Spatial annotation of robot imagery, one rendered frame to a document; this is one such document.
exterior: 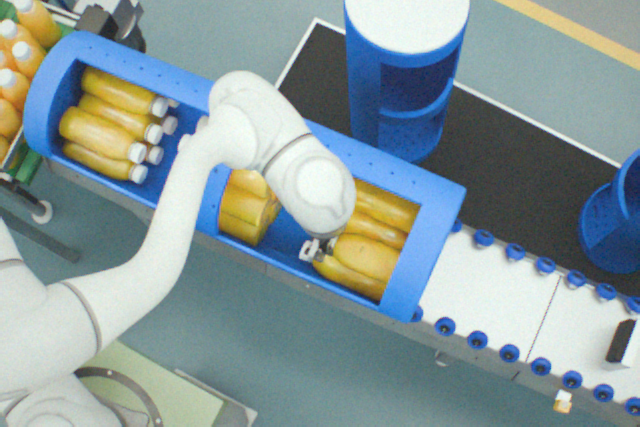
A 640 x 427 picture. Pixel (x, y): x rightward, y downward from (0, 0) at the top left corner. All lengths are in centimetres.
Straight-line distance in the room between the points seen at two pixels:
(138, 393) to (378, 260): 54
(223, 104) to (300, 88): 148
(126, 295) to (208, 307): 177
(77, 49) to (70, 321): 89
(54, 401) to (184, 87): 65
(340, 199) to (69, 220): 184
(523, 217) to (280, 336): 85
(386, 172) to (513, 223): 115
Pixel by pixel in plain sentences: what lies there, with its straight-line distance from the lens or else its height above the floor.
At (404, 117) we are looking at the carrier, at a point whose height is 62.
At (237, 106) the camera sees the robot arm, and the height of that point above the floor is 153.
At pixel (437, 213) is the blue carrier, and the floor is 123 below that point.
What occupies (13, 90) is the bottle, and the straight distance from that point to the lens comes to 197.
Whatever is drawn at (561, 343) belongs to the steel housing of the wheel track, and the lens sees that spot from 187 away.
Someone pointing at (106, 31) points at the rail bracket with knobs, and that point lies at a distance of 206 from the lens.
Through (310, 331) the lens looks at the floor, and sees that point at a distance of 276.
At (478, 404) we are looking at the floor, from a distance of 276.
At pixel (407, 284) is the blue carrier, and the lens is 156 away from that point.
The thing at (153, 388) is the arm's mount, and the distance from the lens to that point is 173.
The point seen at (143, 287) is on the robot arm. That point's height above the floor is 172.
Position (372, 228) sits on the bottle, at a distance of 168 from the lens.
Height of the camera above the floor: 274
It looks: 75 degrees down
